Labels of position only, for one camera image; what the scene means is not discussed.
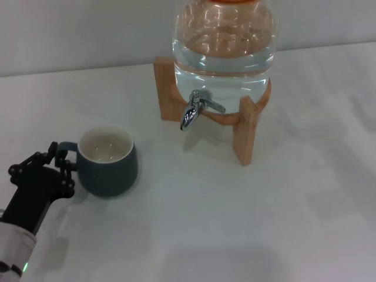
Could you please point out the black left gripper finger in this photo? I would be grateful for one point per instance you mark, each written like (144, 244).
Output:
(32, 160)
(66, 173)

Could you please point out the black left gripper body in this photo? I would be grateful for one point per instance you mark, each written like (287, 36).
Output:
(32, 191)

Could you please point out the black ceramic cup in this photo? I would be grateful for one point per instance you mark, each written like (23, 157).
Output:
(108, 176)

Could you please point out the chrome faucet with lever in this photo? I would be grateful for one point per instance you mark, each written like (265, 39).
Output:
(191, 113)

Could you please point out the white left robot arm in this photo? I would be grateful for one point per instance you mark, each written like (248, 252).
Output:
(14, 246)

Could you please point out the wooden jar stand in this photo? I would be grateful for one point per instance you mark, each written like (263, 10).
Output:
(248, 132)

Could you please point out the clear glass water jar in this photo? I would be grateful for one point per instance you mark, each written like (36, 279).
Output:
(223, 70)

